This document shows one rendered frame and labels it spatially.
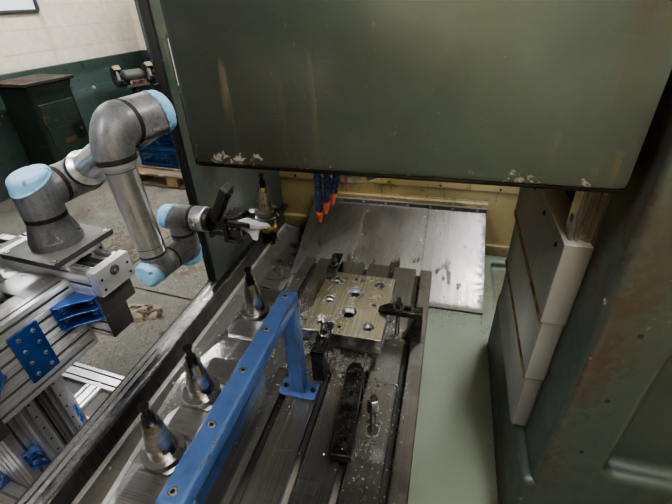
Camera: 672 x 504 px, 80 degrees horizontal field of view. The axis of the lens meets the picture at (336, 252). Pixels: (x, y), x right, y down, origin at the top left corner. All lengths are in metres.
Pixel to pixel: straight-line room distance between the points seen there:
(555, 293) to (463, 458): 0.70
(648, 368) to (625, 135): 0.39
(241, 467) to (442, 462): 0.61
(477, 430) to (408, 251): 0.87
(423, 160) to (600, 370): 0.46
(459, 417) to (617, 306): 0.84
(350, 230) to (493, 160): 1.49
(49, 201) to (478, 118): 1.21
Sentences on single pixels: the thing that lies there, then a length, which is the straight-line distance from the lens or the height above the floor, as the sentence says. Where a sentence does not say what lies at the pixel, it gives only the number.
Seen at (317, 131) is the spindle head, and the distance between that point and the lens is 0.63.
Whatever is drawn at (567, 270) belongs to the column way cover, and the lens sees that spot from 0.82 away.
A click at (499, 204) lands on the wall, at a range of 2.12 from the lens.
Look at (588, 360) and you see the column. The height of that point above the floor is 1.26.
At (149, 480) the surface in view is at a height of 1.22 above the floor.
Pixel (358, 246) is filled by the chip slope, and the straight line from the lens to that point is 1.99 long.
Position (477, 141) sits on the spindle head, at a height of 1.61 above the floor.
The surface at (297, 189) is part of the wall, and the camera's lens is 2.24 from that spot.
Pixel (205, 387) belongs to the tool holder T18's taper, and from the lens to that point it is 0.74.
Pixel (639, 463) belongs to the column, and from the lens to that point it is 1.11.
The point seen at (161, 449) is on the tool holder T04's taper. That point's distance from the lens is 0.69.
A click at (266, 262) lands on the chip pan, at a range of 2.05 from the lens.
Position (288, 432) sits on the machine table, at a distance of 1.07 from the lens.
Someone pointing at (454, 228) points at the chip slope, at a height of 0.81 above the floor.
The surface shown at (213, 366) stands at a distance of 0.81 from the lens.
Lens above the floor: 1.79
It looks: 33 degrees down
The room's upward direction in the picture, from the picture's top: 2 degrees counter-clockwise
